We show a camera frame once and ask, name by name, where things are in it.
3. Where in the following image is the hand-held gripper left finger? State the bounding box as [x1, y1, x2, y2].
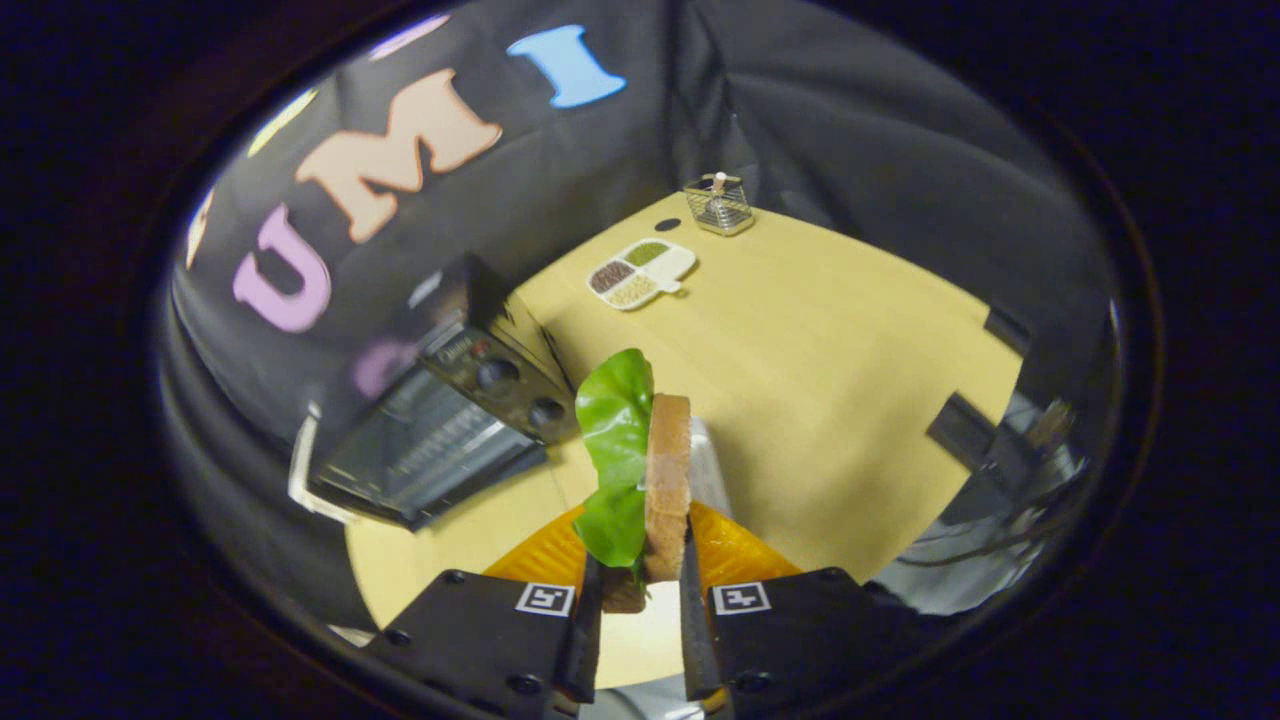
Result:
[355, 503, 606, 720]

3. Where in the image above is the white rectangular plastic container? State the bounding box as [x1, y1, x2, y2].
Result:
[690, 418, 737, 521]

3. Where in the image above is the lettuce bread sandwich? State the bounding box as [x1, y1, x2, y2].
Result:
[573, 347, 693, 613]

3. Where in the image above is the small wire basket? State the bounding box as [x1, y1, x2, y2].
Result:
[684, 171, 756, 237]

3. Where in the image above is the black backdrop cloth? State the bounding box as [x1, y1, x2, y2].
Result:
[165, 0, 1121, 641]

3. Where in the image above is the white flat panel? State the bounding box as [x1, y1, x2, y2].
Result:
[288, 405, 358, 527]

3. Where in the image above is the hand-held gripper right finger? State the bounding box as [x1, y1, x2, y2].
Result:
[678, 500, 931, 720]

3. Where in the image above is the black toaster oven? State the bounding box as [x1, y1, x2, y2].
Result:
[305, 255, 581, 531]

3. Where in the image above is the white divided dish with grains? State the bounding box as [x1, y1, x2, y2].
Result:
[586, 238, 698, 312]

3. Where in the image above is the black table clamp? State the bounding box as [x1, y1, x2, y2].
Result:
[985, 308, 1033, 357]
[925, 392, 1003, 471]

